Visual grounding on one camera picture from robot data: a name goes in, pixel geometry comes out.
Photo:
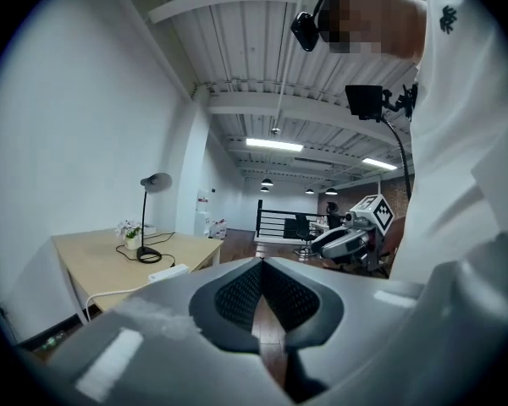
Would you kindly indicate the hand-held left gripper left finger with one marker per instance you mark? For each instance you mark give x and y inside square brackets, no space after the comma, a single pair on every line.
[161,353]

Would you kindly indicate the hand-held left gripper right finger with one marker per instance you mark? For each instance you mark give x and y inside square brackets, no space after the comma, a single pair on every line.
[321,311]

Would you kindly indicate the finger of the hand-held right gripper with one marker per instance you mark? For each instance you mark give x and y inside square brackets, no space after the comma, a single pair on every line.
[338,250]
[328,237]

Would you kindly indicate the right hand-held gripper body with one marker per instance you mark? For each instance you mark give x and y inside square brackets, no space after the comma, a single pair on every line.
[364,226]

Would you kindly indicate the white power strip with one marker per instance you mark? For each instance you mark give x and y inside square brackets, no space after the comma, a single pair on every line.
[169,272]

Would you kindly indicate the black desk lamp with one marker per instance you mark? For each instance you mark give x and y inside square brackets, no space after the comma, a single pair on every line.
[143,226]

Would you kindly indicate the person's right forearm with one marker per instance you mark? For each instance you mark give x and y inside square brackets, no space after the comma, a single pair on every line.
[397,239]

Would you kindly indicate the black office chair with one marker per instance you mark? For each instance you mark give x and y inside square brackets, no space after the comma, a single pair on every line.
[300,231]

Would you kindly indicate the black metal railing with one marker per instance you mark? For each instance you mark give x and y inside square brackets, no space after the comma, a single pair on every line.
[275,222]

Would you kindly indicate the long ceiling light panel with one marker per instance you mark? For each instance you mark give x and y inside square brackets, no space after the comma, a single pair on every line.
[274,144]
[379,163]

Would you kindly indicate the green-lit floor device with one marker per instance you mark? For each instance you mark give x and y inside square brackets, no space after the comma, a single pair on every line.
[53,341]

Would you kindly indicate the light wooden table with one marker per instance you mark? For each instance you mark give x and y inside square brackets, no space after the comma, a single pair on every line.
[93,260]

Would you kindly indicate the white water dispenser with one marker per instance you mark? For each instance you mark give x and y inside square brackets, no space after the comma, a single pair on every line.
[203,223]

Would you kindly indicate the pink flowers in white pot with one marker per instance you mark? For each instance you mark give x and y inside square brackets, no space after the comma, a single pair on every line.
[129,232]

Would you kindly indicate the person's white shirt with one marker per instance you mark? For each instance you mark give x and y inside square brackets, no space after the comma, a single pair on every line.
[461,142]

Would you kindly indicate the white ceiling pipe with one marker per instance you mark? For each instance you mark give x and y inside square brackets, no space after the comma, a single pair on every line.
[288,57]

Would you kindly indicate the person's head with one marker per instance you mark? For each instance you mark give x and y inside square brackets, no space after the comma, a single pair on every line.
[377,19]

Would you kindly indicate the red and white wall poster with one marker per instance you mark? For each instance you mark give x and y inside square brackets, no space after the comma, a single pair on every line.
[203,200]

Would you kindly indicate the black head-worn camera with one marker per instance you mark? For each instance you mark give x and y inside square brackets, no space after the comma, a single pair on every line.
[307,30]

